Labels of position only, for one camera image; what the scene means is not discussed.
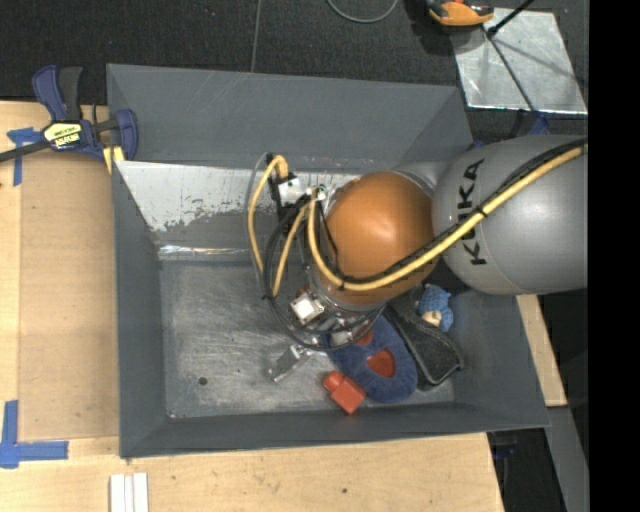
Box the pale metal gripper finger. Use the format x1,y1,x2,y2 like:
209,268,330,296
267,344,303,382
274,349,316,385

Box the red toy block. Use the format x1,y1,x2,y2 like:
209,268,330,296
322,371,367,416

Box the grey metal bin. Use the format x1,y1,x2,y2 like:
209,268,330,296
104,63,552,459

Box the blue plush toy, orange patches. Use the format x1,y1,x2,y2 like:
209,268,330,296
325,313,419,404

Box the small blue knitted doll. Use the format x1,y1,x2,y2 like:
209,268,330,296
416,283,456,333

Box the black flat brush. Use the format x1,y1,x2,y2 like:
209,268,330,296
388,302,465,387

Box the black cylinder on white bracket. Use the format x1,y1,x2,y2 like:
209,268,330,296
267,153,327,227

